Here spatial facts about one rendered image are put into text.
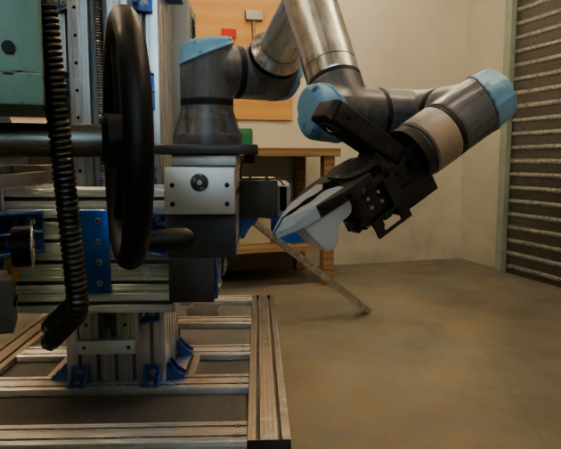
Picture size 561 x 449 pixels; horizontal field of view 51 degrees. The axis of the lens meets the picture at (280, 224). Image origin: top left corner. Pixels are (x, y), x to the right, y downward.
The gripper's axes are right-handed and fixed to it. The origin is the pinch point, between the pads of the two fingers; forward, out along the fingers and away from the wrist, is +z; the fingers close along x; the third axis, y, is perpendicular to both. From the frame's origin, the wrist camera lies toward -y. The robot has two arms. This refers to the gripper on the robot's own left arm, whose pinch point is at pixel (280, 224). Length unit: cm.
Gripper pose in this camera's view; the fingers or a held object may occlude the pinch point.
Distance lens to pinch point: 66.2
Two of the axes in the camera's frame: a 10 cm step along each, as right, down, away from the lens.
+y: 4.5, 8.3, 3.2
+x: -4.2, -1.2, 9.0
